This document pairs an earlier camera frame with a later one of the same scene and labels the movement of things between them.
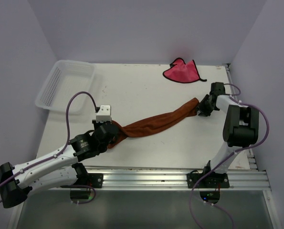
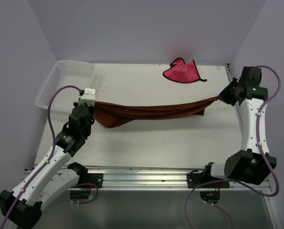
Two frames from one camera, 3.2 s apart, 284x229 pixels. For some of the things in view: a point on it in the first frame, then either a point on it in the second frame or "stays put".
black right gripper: (204, 112) to (224, 96)
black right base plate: (212, 181) stays put
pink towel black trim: (181, 72) stays put
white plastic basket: (67, 78) stays put
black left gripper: (95, 124) to (91, 108)
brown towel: (189, 109) to (109, 114)
